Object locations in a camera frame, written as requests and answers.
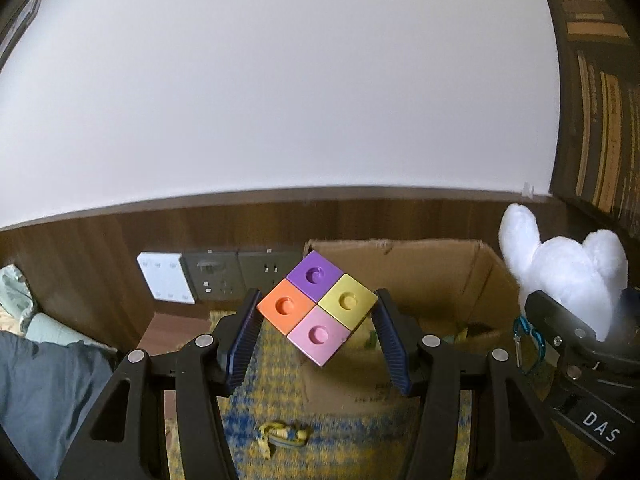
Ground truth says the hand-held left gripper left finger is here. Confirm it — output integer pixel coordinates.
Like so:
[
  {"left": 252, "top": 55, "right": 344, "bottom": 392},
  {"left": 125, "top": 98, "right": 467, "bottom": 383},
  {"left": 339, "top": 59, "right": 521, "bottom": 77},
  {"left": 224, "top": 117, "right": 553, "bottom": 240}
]
[{"left": 55, "top": 287, "right": 263, "bottom": 480}]

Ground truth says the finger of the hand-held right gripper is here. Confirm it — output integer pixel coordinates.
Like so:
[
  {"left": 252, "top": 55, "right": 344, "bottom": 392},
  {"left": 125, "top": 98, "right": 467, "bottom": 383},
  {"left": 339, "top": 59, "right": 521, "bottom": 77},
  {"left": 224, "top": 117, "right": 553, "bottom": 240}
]
[{"left": 522, "top": 289, "right": 609, "bottom": 358}]

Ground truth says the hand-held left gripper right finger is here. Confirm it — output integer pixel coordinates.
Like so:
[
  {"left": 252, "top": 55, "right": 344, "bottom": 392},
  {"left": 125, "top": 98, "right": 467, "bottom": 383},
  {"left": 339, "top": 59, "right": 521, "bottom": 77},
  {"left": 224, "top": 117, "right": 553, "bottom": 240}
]
[{"left": 372, "top": 288, "right": 576, "bottom": 480}]

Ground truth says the white plush toy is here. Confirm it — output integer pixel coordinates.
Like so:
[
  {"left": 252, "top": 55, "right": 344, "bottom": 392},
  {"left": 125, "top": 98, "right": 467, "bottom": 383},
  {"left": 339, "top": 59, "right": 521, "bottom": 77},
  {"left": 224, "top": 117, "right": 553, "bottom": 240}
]
[{"left": 500, "top": 202, "right": 630, "bottom": 341}]

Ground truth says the four-colour toy cube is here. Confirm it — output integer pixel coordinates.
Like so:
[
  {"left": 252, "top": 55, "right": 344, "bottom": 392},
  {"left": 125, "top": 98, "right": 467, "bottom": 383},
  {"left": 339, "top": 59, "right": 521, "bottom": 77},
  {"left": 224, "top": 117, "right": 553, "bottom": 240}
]
[{"left": 256, "top": 251, "right": 378, "bottom": 367}]

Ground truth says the brown cardboard box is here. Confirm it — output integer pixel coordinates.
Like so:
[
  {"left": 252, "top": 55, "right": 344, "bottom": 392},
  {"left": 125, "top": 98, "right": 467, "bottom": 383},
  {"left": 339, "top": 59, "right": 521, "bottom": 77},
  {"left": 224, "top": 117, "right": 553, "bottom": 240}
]
[{"left": 300, "top": 239, "right": 523, "bottom": 416}]

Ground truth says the teal carabiner clip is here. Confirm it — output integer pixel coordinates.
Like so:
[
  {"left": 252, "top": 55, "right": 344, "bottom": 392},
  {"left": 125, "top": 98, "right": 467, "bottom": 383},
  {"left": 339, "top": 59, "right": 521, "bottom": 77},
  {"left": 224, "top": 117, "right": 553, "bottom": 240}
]
[{"left": 512, "top": 316, "right": 547, "bottom": 376}]

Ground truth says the yellow and blue checked blanket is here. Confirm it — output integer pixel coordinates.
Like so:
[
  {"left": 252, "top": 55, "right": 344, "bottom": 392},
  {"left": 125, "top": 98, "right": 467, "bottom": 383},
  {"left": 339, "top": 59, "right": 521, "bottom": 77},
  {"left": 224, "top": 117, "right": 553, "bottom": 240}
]
[{"left": 165, "top": 310, "right": 601, "bottom": 480}]

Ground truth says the light green bed sheet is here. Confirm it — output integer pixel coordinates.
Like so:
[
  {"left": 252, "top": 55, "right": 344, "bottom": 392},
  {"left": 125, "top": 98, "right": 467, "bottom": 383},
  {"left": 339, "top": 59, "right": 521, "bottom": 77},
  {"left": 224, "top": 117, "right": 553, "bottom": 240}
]
[{"left": 25, "top": 312, "right": 117, "bottom": 354}]

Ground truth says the blue-grey duvet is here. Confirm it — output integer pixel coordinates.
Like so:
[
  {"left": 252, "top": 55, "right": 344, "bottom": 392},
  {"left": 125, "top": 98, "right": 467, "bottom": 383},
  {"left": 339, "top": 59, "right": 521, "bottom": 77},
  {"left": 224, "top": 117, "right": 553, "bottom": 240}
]
[{"left": 0, "top": 330, "right": 119, "bottom": 480}]

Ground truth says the pale green pillow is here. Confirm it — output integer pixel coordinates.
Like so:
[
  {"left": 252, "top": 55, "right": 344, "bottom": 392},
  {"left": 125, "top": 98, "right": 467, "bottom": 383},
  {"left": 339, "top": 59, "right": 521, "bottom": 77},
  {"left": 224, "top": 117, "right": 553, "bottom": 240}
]
[{"left": 0, "top": 265, "right": 41, "bottom": 334}]

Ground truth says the bookshelf with brown books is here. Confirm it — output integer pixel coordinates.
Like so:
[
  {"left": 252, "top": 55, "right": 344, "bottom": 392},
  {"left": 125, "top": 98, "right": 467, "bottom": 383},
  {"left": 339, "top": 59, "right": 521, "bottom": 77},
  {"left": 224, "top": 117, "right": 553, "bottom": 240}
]
[{"left": 532, "top": 0, "right": 640, "bottom": 241}]

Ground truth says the grey wall socket with switch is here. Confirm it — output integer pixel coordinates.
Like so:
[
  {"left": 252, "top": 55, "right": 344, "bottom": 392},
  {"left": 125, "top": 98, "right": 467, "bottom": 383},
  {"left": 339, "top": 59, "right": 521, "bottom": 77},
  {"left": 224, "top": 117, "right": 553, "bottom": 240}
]
[{"left": 181, "top": 250, "right": 247, "bottom": 302}]

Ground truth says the yellow and blue strap toy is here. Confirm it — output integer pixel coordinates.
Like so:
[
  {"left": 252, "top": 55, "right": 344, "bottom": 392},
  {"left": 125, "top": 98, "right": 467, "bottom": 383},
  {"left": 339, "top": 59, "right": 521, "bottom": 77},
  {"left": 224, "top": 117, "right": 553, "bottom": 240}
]
[{"left": 257, "top": 422, "right": 312, "bottom": 461}]

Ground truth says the white wall switch panel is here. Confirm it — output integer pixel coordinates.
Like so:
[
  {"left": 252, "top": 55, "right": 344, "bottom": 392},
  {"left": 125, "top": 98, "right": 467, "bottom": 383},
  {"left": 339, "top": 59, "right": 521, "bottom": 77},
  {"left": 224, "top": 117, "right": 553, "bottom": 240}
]
[{"left": 137, "top": 252, "right": 196, "bottom": 305}]

